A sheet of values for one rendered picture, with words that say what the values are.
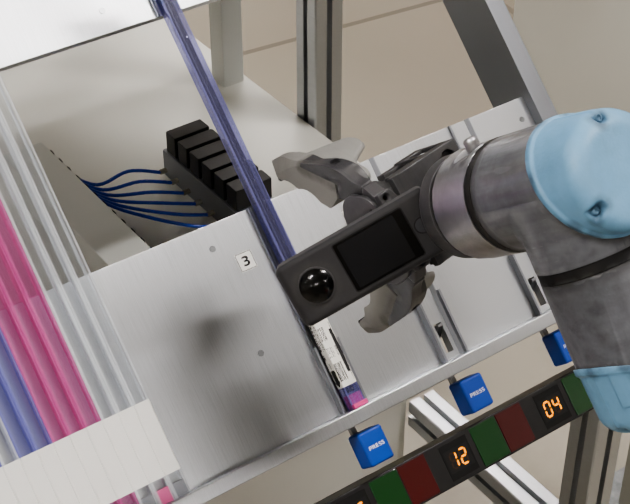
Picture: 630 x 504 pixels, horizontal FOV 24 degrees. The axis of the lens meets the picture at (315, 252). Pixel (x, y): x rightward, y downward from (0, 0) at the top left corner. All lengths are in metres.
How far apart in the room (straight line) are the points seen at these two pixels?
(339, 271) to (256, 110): 0.84
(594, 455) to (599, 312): 0.71
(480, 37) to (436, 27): 1.86
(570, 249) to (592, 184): 0.05
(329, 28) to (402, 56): 1.45
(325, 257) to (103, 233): 0.58
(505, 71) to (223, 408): 0.44
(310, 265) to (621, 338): 0.22
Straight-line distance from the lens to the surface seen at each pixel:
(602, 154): 0.84
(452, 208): 0.92
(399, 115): 2.95
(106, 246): 1.51
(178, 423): 1.17
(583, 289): 0.87
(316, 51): 1.71
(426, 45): 3.20
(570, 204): 0.83
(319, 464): 1.78
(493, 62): 1.41
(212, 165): 1.59
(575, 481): 1.62
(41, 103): 1.84
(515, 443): 1.31
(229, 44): 1.82
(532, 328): 1.30
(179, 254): 1.20
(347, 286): 0.97
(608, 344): 0.87
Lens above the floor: 1.57
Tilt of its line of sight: 38 degrees down
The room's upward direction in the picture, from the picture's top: straight up
